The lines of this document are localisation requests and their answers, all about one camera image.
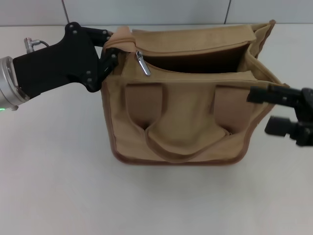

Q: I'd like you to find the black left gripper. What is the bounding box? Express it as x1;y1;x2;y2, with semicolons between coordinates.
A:
12;22;121;98

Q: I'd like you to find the khaki canvas food bag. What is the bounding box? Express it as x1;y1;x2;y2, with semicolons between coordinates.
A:
101;20;291;167

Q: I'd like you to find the left gripper cable connector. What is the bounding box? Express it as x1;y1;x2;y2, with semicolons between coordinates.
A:
23;37;51;53

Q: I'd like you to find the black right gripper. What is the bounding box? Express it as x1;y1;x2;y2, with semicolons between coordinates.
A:
246;85;313;147

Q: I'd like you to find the silver metal zipper pull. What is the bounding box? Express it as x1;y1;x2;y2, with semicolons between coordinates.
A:
135;50;152;76

